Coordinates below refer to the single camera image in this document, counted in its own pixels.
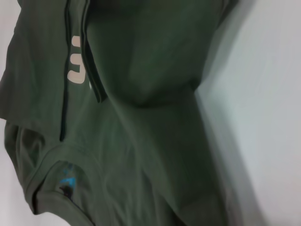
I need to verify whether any dark green FREE! T-shirt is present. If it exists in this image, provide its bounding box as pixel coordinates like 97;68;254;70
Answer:
0;0;246;226

